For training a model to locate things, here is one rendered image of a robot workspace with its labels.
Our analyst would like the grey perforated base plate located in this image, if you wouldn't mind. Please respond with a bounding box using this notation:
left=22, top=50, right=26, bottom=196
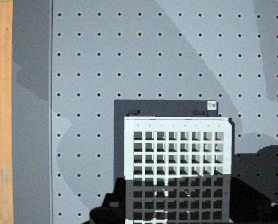
left=49, top=0, right=278, bottom=224

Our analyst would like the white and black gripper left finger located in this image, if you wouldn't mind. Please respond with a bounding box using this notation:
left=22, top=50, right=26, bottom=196
left=82, top=178, right=126, bottom=224

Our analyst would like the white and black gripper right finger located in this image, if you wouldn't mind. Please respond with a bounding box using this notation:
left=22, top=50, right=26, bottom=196
left=229, top=177, right=278, bottom=222

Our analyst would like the white well plate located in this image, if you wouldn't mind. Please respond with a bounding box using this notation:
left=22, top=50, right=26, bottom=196
left=124, top=116, right=232, bottom=224

